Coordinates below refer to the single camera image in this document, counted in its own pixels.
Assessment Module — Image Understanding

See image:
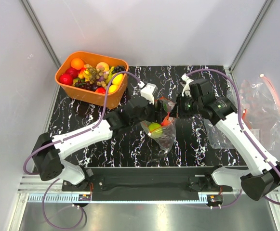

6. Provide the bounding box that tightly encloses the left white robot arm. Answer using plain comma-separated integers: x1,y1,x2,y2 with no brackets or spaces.
32,96,167,191

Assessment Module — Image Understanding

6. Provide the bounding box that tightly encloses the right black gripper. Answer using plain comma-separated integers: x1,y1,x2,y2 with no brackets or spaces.
169,93,202,119

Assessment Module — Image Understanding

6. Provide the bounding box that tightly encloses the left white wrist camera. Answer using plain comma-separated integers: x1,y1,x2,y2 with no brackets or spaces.
138,82,158,105

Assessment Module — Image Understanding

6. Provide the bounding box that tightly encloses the purple grape bunch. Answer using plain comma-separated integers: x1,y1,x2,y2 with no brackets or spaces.
157,124,176,152

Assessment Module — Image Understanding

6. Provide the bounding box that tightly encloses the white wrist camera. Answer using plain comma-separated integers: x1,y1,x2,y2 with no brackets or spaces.
181,74,193,97
138,82,158,105

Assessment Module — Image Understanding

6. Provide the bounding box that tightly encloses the clear orange-zipper bag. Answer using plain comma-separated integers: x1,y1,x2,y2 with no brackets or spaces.
140,97,176,152

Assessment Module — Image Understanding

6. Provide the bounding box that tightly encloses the dark grape bunch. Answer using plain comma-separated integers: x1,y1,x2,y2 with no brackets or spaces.
74,80,98,91

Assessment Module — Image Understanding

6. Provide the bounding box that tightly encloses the small yellow lemon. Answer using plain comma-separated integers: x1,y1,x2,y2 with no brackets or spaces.
108,84,119,94

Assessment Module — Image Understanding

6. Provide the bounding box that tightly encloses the red tomato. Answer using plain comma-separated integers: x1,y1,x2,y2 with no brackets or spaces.
95,87,106,94

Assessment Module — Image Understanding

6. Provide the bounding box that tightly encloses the orange plastic fruit basket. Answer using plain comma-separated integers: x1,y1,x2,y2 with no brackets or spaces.
55,51,129,109

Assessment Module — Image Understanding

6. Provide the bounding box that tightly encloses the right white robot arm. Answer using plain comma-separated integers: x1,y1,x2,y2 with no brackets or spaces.
170,96,280,201

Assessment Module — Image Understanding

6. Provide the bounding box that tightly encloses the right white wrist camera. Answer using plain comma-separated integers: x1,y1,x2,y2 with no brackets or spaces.
181,74,193,97

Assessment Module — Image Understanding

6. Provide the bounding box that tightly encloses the orange fruit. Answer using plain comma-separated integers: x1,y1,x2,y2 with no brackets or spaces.
70,58,84,70

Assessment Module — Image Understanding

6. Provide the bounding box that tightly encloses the red round fruit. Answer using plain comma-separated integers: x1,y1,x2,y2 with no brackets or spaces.
58,73,73,86

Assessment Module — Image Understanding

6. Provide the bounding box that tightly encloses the pile of zip bags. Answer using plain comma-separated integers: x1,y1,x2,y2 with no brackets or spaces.
237,74,280,153

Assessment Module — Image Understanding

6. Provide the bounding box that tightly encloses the black grape cluster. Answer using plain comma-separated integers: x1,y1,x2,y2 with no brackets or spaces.
111,65,126,74

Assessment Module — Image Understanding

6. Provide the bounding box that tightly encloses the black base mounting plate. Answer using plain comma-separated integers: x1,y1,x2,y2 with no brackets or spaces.
62,167,232,203

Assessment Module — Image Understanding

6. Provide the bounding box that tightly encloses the red apple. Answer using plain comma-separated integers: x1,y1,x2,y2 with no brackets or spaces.
160,116,173,127

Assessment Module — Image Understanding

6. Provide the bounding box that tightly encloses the orange peach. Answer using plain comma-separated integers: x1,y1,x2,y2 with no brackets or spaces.
96,62,109,72

